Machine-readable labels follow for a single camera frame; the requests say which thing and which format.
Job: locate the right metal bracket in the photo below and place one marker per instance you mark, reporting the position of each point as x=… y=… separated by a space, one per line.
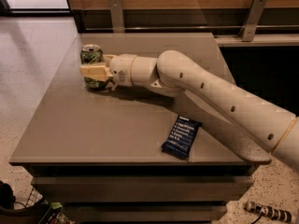
x=248 y=29

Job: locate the black white striped cable plug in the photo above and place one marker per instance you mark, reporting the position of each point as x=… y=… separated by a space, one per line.
x=268 y=211

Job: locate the metal bracket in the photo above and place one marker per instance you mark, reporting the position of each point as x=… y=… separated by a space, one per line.
x=116 y=13
x=248 y=29

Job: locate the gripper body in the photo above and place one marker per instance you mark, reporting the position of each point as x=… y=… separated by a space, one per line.
x=121 y=68

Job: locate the left metal bracket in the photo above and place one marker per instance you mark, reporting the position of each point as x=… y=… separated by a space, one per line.
x=116 y=13

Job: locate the grey drawer cabinet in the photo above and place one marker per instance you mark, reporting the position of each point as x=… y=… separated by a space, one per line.
x=99 y=153

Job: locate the green metal can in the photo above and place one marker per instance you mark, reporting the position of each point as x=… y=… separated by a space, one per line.
x=91 y=54

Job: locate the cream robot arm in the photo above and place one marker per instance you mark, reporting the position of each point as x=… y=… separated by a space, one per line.
x=172 y=73

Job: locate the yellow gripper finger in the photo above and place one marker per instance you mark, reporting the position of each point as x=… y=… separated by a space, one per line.
x=107 y=58
x=96 y=71

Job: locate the dark blue snack packet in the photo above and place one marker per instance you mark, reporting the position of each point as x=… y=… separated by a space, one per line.
x=181 y=137

